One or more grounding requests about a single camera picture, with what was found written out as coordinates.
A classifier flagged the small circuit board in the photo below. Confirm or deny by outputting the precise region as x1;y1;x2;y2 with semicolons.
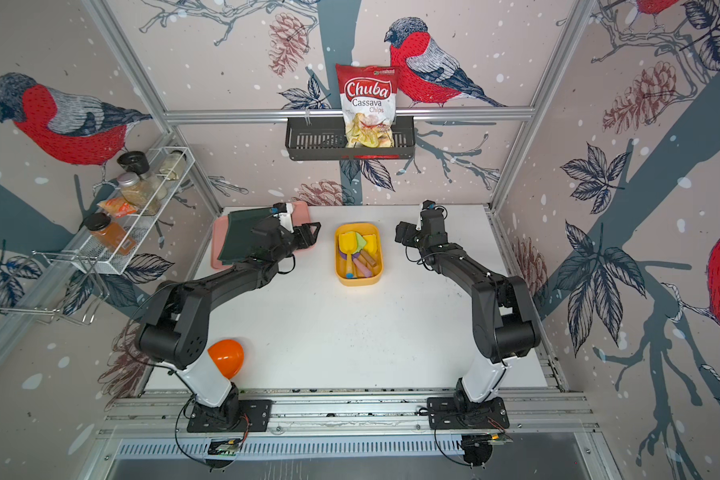
208;438;243;457

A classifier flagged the chrome wire hanger rack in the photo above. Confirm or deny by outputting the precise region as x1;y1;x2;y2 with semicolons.
0;251;113;326

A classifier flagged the yellow shovel blue-tipped handle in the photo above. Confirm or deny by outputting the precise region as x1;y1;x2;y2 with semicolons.
338;231;358;279

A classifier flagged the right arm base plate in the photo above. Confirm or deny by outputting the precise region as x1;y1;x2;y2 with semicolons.
424;397;510;431

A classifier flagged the orange plastic bowl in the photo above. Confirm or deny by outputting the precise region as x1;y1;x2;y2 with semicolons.
208;339;245;380

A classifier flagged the black wall basket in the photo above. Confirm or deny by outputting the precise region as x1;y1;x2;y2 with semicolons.
284;115;416;162

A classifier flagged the pale glass jar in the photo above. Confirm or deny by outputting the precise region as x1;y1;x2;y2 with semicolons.
158;150;186;181

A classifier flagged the yellow plastic storage box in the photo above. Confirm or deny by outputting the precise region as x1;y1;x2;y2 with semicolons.
335;223;384;287

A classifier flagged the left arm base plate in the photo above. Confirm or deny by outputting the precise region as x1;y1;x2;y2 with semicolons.
187;397;273;433

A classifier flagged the orange sauce jar black lid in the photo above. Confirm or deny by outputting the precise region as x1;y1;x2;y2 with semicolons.
83;212;136;255

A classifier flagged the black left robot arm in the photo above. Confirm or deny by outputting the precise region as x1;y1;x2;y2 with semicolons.
135;214;321;408

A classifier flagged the silver-lid spice jar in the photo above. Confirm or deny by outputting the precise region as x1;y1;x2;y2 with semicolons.
117;172;160;216

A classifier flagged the black-lid spice jar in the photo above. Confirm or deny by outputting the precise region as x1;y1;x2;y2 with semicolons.
117;151;150;178

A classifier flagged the red cassava chips bag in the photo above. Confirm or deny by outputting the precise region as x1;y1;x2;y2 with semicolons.
336;64;398;148

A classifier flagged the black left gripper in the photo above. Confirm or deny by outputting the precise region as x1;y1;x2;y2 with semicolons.
272;222;322;265

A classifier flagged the white wire spice rack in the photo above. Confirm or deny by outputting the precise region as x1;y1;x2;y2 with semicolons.
69;146;195;275

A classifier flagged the horizontal aluminium frame rail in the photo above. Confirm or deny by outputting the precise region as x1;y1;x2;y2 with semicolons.
163;106;536;126

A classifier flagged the green shovel wooden handle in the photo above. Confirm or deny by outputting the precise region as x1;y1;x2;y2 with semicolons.
354;232;367;253

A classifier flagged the dark green folded cloth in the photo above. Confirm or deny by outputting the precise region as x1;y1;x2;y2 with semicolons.
217;208;272;265

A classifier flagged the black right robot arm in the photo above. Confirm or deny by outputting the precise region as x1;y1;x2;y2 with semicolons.
395;200;542;411

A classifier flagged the pink plastic tray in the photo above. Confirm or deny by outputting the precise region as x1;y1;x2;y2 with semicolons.
209;200;311;271

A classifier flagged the orange snack packet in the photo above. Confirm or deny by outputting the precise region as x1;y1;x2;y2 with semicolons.
98;197;140;219

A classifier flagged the purple shovel pink handle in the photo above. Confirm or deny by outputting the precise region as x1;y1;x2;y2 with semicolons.
353;257;373;278

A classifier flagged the black round connector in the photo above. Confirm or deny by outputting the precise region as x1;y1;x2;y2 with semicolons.
461;435;493;468

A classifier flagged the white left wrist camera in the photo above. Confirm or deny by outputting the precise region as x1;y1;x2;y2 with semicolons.
271;202;294;232

